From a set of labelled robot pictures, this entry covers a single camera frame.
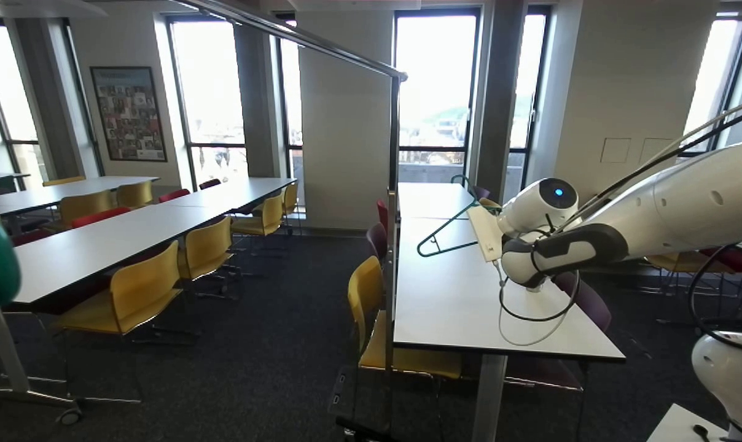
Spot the white robot stand top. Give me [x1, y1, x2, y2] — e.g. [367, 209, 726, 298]
[644, 400, 732, 442]

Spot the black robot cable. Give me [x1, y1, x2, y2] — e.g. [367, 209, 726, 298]
[577, 95, 742, 357]

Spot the metal clothes rack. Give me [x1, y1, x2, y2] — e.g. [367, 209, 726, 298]
[0, 0, 410, 427]

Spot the tall glass window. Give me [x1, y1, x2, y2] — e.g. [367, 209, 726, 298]
[0, 22, 49, 191]
[394, 8, 483, 187]
[674, 9, 742, 158]
[505, 6, 554, 198]
[163, 15, 250, 191]
[274, 34, 305, 219]

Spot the green wire coat hanger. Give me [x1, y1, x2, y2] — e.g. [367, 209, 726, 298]
[414, 173, 495, 260]

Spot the large framed wall picture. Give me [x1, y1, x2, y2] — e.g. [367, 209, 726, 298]
[88, 64, 169, 165]

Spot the white work table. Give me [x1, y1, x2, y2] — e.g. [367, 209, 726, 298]
[390, 217, 629, 442]

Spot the purple chair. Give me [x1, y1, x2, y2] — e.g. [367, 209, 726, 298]
[363, 220, 390, 262]

